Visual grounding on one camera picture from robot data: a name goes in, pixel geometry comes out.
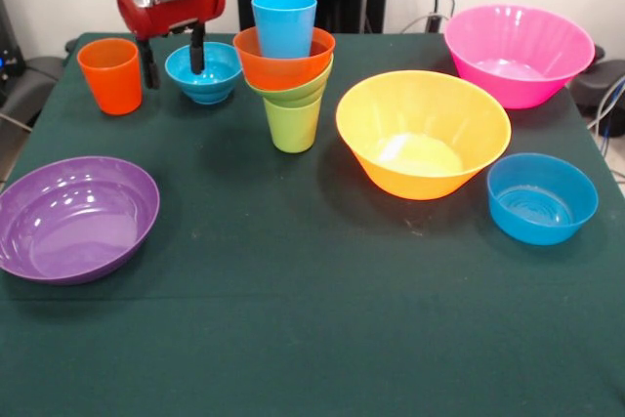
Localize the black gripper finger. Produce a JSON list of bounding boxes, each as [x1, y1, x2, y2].
[[188, 21, 206, 75], [135, 38, 161, 91]]

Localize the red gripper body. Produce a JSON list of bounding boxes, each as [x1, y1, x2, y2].
[[114, 0, 228, 42]]

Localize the orange round bowl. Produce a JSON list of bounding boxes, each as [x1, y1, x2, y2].
[[232, 25, 338, 92]]

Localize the blue plastic cup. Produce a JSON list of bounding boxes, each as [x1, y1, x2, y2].
[[250, 0, 318, 59]]

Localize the green stepped bowl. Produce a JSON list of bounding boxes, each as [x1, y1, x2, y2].
[[243, 54, 335, 108]]

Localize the light blue stepped bowl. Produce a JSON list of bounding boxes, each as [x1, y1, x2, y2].
[[164, 41, 244, 105]]

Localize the orange plastic cup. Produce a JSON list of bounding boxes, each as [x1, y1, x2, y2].
[[76, 37, 144, 117]]

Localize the green plastic cup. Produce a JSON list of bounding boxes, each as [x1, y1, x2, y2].
[[263, 96, 323, 153]]

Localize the black computer case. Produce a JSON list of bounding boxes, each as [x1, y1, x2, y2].
[[0, 0, 26, 106]]

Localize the large purple bowl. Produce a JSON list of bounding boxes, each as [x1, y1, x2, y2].
[[0, 155, 161, 286]]

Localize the large yellow-orange bowl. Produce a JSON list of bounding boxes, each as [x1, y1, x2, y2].
[[335, 69, 513, 201]]

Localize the large pink bowl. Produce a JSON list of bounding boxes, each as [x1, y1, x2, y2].
[[442, 3, 597, 110]]

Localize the dark green tablecloth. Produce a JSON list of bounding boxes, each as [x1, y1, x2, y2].
[[0, 31, 625, 417]]

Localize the blue round bowl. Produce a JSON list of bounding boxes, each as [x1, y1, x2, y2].
[[486, 152, 600, 246]]

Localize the black equipment base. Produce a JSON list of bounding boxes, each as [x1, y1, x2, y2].
[[568, 43, 625, 118]]

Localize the white cable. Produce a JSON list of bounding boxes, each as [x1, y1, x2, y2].
[[397, 13, 448, 33]]

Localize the grey cable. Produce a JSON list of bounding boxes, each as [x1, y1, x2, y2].
[[585, 72, 625, 145]]

